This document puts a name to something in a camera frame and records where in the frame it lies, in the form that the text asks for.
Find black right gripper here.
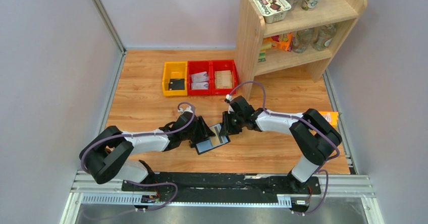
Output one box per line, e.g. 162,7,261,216
219,111,244,137

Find gold striped credit card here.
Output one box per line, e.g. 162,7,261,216
210,136,227,147

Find black leather card holder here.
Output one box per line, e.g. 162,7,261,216
195,123,231,155

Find white striped credit card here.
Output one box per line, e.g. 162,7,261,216
190,71,209,83

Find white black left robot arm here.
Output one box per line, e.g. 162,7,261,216
79,111,216,191

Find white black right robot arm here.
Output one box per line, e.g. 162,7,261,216
220,95,342,193

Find white cards in bin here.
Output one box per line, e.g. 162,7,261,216
191,82,209,90

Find beige cards stack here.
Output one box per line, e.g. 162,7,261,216
214,70,234,89

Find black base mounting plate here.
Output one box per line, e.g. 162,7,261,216
122,172,321,204

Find right red plastic bin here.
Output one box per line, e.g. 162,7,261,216
209,60,239,95

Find red plastic bin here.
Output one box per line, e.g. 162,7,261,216
209,60,239,95
187,61,213,96

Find yellow plastic bin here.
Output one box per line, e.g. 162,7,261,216
162,61,187,97

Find middle red plastic bin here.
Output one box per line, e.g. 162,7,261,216
187,61,213,96

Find stacked colourful sponges pack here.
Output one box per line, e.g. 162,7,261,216
257,38,272,63

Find red orange cookie box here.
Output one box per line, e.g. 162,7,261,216
269,32,293,51

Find yellow green juice carton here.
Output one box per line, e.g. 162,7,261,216
319,111,339,128

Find wooden shelf unit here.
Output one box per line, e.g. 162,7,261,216
234,0,367,82

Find clear glass bottle left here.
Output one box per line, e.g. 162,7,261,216
292,28,315,53

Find clear glass bottle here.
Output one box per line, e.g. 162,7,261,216
312,23,337,51
292,28,315,53

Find clear glass bottle right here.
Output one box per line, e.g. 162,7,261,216
312,23,337,51

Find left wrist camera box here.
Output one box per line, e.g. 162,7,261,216
177,102,195,114

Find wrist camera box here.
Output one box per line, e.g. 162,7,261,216
225,94,235,114
177,102,195,114

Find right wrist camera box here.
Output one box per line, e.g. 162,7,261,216
225,94,235,114

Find aluminium frame rail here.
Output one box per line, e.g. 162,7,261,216
53,0,125,214

